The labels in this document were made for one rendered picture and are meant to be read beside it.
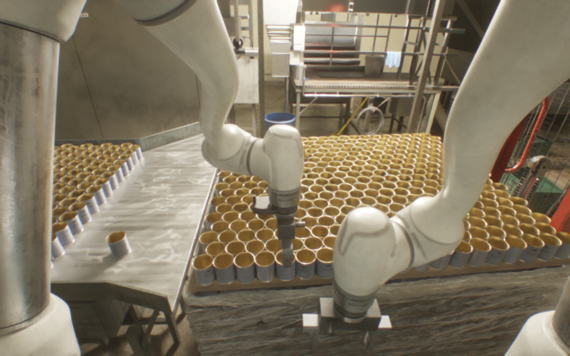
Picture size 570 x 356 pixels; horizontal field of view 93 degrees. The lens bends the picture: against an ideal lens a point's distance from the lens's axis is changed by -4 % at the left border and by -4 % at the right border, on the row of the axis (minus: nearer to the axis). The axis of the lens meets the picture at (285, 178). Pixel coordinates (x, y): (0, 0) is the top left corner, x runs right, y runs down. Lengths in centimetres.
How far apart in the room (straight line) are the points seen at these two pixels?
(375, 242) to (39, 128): 49
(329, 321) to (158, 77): 326
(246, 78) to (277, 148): 307
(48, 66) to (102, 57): 334
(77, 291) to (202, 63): 93
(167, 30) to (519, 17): 32
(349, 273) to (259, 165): 34
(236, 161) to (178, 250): 60
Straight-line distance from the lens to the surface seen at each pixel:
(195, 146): 209
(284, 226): 77
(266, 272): 99
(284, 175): 69
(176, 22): 36
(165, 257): 121
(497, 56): 30
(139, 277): 118
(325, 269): 100
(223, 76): 44
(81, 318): 135
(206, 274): 101
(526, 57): 29
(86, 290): 116
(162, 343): 230
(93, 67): 386
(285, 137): 66
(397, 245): 55
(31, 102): 44
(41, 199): 47
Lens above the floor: 189
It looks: 30 degrees down
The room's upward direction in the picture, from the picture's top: 1 degrees clockwise
